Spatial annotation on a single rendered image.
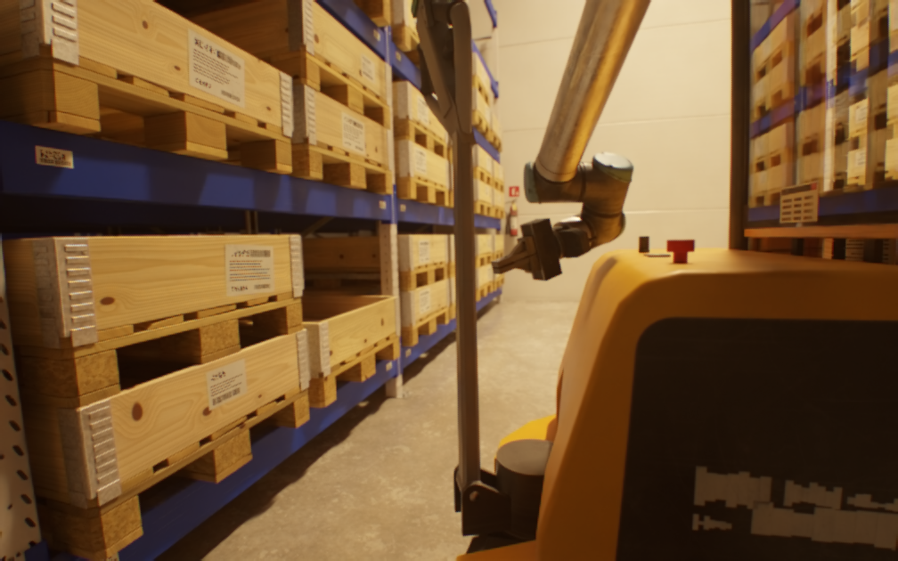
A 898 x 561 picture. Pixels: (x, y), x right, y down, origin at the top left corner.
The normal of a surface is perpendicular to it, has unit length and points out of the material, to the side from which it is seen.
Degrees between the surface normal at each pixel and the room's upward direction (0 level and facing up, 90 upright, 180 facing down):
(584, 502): 90
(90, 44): 90
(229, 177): 90
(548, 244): 90
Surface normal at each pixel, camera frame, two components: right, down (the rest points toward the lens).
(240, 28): -0.28, 0.10
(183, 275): 0.96, 0.00
